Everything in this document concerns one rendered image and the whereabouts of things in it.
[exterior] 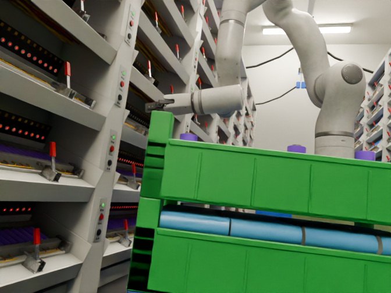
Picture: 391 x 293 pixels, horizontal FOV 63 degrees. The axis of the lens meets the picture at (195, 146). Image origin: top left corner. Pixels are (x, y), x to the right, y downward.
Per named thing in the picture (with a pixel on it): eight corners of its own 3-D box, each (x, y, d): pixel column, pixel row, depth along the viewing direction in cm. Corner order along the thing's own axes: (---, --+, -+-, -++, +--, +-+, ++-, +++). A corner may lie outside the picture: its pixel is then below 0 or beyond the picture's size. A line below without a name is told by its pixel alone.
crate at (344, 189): (367, 219, 47) (369, 165, 48) (488, 238, 27) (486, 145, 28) (165, 195, 48) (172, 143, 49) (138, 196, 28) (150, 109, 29)
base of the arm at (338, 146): (363, 198, 107) (363, 144, 110) (370, 196, 90) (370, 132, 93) (304, 194, 115) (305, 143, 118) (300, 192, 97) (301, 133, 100)
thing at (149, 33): (186, 84, 164) (198, 60, 164) (134, 20, 106) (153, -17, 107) (153, 71, 170) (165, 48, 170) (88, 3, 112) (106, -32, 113)
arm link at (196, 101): (206, 95, 113) (198, 96, 114) (199, 86, 105) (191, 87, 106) (207, 117, 112) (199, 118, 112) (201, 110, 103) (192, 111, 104)
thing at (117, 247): (166, 245, 152) (178, 218, 153) (95, 270, 94) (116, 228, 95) (132, 224, 158) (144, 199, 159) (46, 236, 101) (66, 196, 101)
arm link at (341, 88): (343, 143, 111) (343, 78, 115) (373, 132, 93) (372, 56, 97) (309, 140, 111) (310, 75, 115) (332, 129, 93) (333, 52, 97)
